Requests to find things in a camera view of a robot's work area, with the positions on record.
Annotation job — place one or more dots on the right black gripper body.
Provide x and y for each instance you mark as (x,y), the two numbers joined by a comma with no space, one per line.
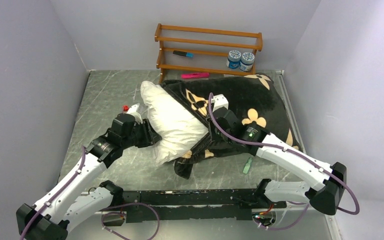
(219,135)

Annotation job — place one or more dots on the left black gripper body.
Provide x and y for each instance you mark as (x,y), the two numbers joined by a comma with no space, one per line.
(139,137)

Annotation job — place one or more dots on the white pillow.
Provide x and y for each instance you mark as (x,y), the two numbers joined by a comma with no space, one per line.
(179,129)

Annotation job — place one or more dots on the black pillowcase with beige flowers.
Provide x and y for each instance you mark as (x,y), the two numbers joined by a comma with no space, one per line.
(252,98)

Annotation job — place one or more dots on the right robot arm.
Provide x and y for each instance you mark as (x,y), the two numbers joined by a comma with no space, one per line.
(321,184)

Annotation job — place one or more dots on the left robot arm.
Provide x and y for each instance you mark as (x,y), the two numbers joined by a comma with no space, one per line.
(54,215)

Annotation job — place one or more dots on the green translucent marker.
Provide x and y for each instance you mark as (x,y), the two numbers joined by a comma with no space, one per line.
(247,165)

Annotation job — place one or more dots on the pink highlighter marker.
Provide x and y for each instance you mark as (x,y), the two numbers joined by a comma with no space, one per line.
(195,75)

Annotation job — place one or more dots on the left blue lidded jar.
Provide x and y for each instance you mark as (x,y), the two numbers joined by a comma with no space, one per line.
(233,59)

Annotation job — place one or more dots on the blue lidded jar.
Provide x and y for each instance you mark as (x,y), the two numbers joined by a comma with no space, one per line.
(247,61)
(233,59)

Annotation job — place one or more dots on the right blue lidded jar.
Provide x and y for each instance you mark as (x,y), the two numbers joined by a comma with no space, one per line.
(247,61)

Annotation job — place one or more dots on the blue and black marker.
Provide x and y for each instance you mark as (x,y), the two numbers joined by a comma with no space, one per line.
(183,54)

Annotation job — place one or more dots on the wooden three-tier shelf rack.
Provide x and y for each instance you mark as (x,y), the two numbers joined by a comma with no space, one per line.
(210,48)

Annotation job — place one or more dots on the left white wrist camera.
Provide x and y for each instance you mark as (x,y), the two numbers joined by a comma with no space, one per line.
(134,110)

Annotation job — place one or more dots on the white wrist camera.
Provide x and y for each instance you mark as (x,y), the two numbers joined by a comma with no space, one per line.
(218,101)
(134,110)

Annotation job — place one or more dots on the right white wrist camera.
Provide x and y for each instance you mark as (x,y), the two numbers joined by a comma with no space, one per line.
(218,101)

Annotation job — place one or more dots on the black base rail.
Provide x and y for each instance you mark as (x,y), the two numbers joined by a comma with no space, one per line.
(239,204)

